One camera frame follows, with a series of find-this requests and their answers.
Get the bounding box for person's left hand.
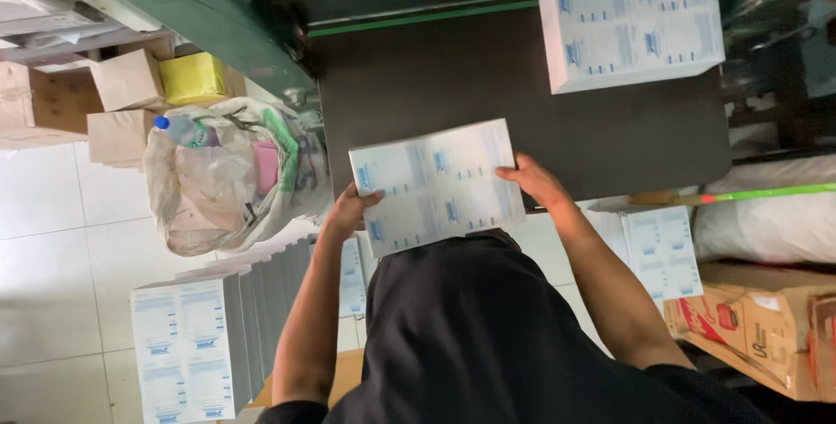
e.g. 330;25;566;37
323;182;385;238

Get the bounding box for person's right hand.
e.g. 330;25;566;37
495;152;576;212

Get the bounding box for bundle of printed sheets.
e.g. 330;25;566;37
348;118;527;258

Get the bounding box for white sack of waste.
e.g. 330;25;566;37
143;97;333;257

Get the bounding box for low pile of printed sheets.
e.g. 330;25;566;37
584;205;704;301

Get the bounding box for person's black shirt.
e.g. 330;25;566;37
256;229;773;424

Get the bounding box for green cutting machine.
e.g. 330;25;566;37
55;0;734;211

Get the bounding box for fanned stacks of printed sheets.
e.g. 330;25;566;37
130;235;316;424

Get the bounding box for blue capped plastic bottle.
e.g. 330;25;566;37
153;115;220;148

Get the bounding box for tall stack of printed sheets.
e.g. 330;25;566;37
539;0;726;95

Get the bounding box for yellow wrapped package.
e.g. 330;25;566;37
159;52;227;107

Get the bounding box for green stick with red tip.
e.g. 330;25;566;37
630;182;836;207

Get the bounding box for white plastic bag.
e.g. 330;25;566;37
692;154;836;264

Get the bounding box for brown paper wrapped package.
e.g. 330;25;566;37
90;48;167;113
87;109;158;169

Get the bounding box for red printed cardboard carton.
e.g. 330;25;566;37
664;262;836;403

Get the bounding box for cardboard boxes heap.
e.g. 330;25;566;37
0;60;105;150

